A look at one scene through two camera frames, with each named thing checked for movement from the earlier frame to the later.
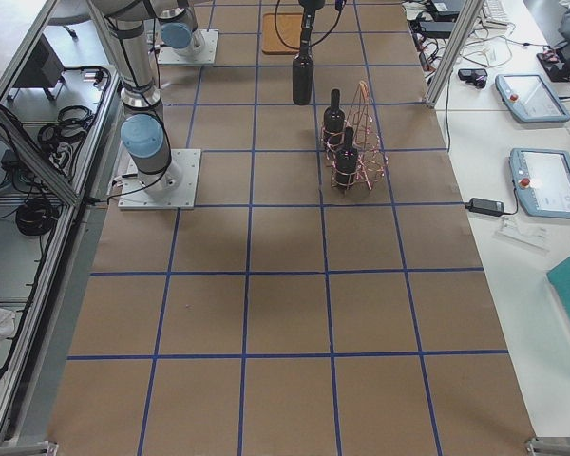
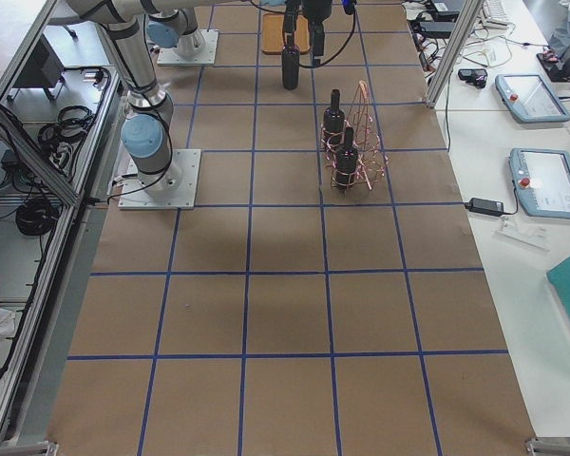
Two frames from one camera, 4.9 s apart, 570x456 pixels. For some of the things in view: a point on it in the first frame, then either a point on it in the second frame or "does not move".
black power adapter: x=485 y=207 does not move
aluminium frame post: x=465 y=27 does not move
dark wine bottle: x=303 y=77 to x=290 y=65
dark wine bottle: x=333 y=118 does not move
